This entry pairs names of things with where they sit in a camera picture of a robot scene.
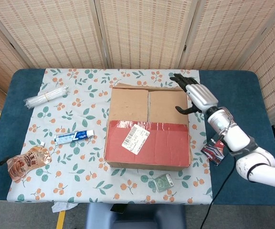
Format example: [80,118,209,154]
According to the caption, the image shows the brown cardboard box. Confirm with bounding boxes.
[103,82,193,170]

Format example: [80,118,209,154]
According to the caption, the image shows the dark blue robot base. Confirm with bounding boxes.
[85,204,187,229]

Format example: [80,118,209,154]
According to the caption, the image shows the blue white toothpaste tube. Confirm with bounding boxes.
[53,129,95,146]

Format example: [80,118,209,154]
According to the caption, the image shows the bundle of clear plastic straws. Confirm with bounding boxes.
[23,85,69,110]

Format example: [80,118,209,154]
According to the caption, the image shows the crumpled white paper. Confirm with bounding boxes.
[51,202,78,213]

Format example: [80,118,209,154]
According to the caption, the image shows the bamboo folding screen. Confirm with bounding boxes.
[0,0,275,117]

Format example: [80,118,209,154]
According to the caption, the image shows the dark red blue packet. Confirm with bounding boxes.
[201,137,229,166]

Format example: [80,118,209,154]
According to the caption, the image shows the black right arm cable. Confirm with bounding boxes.
[198,152,238,229]

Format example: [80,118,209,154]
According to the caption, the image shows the orange snack pouch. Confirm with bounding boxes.
[6,142,53,183]

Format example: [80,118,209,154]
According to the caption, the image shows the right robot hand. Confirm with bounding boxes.
[169,73,219,115]

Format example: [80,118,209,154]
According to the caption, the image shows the green tissue pack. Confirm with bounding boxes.
[153,173,176,192]

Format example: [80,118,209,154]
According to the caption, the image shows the floral tablecloth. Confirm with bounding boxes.
[6,68,214,206]

